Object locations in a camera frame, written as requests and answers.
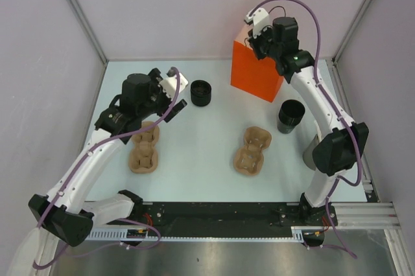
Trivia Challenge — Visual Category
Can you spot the white slotted cable duct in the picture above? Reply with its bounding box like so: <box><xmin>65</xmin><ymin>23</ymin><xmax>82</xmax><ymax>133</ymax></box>
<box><xmin>86</xmin><ymin>227</ymin><xmax>323</xmax><ymax>243</ymax></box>

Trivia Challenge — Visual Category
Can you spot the grey straw holder cup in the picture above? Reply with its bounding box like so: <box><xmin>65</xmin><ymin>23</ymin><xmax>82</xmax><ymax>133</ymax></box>
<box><xmin>302</xmin><ymin>121</ymin><xmax>322</xmax><ymax>171</ymax></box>

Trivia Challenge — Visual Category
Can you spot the brown cup carrier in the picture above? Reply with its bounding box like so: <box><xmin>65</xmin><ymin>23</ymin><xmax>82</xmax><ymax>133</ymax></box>
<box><xmin>233</xmin><ymin>126</ymin><xmax>272</xmax><ymax>176</ymax></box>
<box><xmin>128</xmin><ymin>126</ymin><xmax>160</xmax><ymax>174</ymax></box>

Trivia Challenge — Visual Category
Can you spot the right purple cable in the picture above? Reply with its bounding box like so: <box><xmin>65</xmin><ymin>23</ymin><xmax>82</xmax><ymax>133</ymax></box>
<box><xmin>248</xmin><ymin>0</ymin><xmax>364</xmax><ymax>259</ymax></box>

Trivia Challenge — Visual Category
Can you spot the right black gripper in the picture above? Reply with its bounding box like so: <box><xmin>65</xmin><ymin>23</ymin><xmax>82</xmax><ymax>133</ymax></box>
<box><xmin>248</xmin><ymin>23</ymin><xmax>281</xmax><ymax>60</ymax></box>

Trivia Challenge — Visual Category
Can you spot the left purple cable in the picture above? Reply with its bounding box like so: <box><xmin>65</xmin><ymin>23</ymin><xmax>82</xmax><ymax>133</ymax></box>
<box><xmin>32</xmin><ymin>67</ymin><xmax>181</xmax><ymax>270</ymax></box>

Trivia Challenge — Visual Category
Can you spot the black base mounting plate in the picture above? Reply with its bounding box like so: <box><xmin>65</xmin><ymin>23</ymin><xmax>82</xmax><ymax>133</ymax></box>
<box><xmin>127</xmin><ymin>202</ymin><xmax>338</xmax><ymax>237</ymax></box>

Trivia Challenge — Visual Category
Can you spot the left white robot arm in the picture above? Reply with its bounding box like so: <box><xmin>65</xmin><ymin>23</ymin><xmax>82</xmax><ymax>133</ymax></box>
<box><xmin>29</xmin><ymin>67</ymin><xmax>188</xmax><ymax>247</ymax></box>

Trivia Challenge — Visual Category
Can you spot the stack of black lids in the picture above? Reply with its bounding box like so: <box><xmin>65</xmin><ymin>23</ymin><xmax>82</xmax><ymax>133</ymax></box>
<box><xmin>191</xmin><ymin>80</ymin><xmax>211</xmax><ymax>107</ymax></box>

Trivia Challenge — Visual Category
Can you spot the stack of black cups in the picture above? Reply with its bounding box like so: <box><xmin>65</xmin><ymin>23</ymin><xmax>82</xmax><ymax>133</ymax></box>
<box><xmin>277</xmin><ymin>99</ymin><xmax>305</xmax><ymax>134</ymax></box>

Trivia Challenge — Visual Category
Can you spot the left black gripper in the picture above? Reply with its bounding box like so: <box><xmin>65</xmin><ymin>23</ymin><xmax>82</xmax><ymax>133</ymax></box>
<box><xmin>137</xmin><ymin>68</ymin><xmax>186</xmax><ymax>121</ymax></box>

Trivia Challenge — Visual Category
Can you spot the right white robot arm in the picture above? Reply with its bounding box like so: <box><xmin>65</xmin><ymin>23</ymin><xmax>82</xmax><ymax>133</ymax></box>
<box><xmin>244</xmin><ymin>10</ymin><xmax>369</xmax><ymax>225</ymax></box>

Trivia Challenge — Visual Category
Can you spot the purple cable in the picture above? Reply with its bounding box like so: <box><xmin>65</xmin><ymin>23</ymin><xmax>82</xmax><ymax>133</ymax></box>
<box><xmin>248</xmin><ymin>0</ymin><xmax>364</xmax><ymax>259</ymax></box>
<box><xmin>32</xmin><ymin>67</ymin><xmax>181</xmax><ymax>270</ymax></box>

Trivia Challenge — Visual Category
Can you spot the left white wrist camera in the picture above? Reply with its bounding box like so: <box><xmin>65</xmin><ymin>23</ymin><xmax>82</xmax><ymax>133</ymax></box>
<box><xmin>159</xmin><ymin>67</ymin><xmax>189</xmax><ymax>99</ymax></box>

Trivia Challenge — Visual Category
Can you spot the orange paper bag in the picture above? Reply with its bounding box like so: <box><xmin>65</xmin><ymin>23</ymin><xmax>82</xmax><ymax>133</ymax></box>
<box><xmin>230</xmin><ymin>25</ymin><xmax>283</xmax><ymax>102</ymax></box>

